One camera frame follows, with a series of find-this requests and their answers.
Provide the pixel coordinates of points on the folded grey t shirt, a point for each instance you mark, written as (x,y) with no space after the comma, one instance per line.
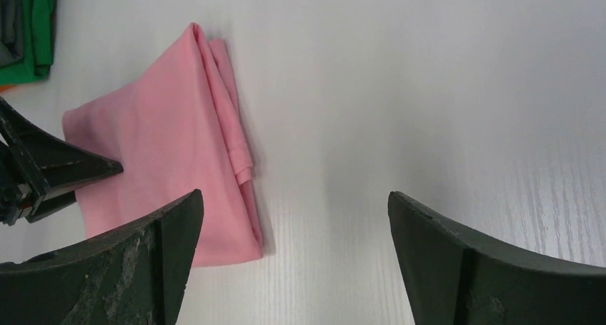
(12,41)

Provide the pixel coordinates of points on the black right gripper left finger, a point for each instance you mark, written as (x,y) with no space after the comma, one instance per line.
(134,274)

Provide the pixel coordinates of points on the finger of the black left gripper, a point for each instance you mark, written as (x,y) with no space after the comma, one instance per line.
(41,173)

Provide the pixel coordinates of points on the pink t shirt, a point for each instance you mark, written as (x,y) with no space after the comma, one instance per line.
(175,129)

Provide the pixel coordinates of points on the folded green t shirt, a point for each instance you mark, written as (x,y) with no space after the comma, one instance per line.
(38,34)

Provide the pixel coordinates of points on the folded orange t shirt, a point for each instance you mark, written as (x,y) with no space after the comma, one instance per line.
(4,88)

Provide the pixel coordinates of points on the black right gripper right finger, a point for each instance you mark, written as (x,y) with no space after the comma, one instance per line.
(454,274)

